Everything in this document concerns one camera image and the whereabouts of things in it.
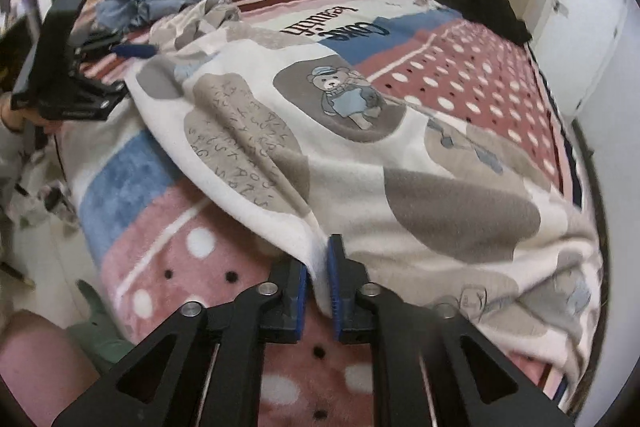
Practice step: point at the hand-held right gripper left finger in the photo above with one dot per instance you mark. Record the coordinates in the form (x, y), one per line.
(301, 307)

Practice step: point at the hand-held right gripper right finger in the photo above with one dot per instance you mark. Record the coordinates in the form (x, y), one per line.
(334, 287)

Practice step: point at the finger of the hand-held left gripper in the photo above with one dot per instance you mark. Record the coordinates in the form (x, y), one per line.
(135, 51)

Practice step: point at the white bear-print blanket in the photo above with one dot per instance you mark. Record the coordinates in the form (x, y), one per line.
(350, 182)

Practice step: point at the person's left hand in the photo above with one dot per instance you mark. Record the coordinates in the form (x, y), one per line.
(11, 112)

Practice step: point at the polka dot striped blanket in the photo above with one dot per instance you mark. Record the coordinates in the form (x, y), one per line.
(165, 257)

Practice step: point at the green slipper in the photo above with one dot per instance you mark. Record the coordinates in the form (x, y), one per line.
(100, 332)

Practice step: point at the person's pink trouser leg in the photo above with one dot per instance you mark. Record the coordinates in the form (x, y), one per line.
(40, 372)

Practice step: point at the white door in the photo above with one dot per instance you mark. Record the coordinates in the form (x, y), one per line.
(585, 47)

